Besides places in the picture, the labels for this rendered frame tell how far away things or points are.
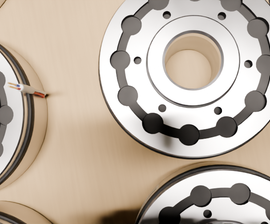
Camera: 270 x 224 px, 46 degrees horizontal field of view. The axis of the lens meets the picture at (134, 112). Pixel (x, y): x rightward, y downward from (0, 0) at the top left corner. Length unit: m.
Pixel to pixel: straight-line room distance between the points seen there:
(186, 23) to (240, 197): 0.10
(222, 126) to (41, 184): 0.12
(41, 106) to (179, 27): 0.10
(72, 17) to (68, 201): 0.12
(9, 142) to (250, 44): 0.14
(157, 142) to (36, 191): 0.09
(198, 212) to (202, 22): 0.10
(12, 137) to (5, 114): 0.01
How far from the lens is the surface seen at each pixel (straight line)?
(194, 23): 0.17
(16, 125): 0.19
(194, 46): 0.20
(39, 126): 0.20
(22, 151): 0.19
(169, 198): 0.18
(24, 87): 0.18
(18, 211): 0.21
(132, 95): 0.18
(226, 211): 0.18
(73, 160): 0.21
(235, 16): 0.18
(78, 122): 0.21
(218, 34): 0.17
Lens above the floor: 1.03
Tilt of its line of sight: 84 degrees down
